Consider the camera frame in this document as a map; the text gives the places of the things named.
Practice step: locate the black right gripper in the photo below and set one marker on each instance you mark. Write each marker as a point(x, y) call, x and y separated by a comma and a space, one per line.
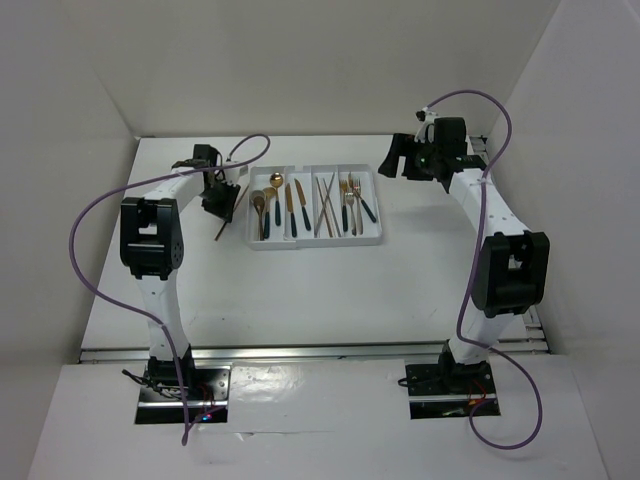
point(404, 145)

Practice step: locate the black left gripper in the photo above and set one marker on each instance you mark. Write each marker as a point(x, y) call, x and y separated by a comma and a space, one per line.
point(225, 209)

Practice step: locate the brown chopstick pair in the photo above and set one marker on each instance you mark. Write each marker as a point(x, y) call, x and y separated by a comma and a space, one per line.
point(236, 206)

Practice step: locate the gold knife green handle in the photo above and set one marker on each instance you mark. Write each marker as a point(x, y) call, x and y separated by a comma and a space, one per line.
point(303, 204)
point(290, 209)

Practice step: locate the gold fork green handle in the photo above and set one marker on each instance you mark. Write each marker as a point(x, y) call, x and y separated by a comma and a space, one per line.
point(364, 204)
point(343, 191)

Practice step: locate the metal chopstick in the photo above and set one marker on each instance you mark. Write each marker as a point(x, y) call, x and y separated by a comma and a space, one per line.
point(335, 221)

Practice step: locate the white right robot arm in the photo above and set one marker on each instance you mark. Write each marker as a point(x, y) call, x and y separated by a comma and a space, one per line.
point(509, 270)

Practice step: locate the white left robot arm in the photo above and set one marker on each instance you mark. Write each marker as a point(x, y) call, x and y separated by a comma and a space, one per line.
point(152, 247)

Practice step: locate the white cutlery tray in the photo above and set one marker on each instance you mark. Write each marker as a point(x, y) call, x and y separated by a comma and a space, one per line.
point(280, 236)

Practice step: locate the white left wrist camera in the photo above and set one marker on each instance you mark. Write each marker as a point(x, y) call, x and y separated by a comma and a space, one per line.
point(234, 172)

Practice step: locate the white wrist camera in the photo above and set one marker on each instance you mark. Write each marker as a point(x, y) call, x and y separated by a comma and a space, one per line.
point(425, 133)
point(234, 172)

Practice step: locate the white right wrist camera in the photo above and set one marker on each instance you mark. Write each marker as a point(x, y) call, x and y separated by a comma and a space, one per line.
point(425, 133)

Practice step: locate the aluminium rail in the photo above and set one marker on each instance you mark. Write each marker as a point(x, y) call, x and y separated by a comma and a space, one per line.
point(278, 353)

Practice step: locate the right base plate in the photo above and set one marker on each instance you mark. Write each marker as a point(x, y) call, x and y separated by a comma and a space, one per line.
point(432, 396)

